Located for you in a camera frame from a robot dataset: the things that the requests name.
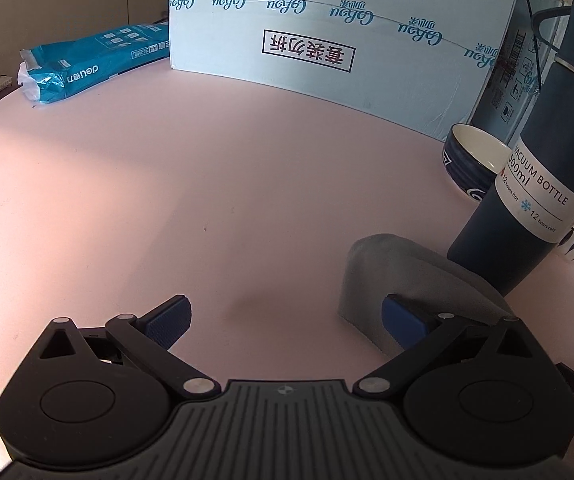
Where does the light blue cardboard box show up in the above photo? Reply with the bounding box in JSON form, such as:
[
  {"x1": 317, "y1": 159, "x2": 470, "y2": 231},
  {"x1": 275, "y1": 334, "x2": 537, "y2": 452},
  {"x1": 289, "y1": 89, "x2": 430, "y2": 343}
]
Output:
[{"x1": 168, "y1": 0, "x2": 568, "y2": 151}]

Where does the dark blue vacuum bottle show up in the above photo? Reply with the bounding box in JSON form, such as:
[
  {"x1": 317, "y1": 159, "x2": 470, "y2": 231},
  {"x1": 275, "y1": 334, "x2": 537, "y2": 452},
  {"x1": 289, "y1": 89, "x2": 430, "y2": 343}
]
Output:
[{"x1": 447, "y1": 0, "x2": 574, "y2": 296}]

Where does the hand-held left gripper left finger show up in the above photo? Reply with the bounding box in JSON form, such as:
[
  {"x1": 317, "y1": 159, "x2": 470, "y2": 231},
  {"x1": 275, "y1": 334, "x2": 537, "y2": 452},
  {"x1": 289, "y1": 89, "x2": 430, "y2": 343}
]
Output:
[{"x1": 40, "y1": 294, "x2": 223, "y2": 402}]

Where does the teal paper ream packet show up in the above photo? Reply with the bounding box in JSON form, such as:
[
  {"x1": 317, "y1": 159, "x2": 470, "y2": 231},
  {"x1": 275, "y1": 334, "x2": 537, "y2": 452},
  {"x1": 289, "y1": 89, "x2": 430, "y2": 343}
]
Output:
[{"x1": 17, "y1": 22, "x2": 170, "y2": 107}]

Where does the grey cloth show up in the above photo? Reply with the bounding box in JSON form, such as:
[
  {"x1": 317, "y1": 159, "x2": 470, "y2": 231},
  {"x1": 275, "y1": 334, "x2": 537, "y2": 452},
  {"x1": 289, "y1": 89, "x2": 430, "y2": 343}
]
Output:
[{"x1": 337, "y1": 233, "x2": 518, "y2": 356}]

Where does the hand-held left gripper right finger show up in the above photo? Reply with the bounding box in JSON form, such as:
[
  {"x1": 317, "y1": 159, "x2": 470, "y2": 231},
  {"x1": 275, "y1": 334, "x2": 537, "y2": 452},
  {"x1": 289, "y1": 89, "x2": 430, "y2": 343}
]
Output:
[{"x1": 353, "y1": 294, "x2": 538, "y2": 402}]

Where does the dark blue patterned bowl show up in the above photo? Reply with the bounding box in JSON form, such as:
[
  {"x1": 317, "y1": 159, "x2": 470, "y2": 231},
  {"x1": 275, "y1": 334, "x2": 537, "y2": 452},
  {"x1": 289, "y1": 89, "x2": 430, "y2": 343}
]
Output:
[{"x1": 442, "y1": 124, "x2": 515, "y2": 204}]

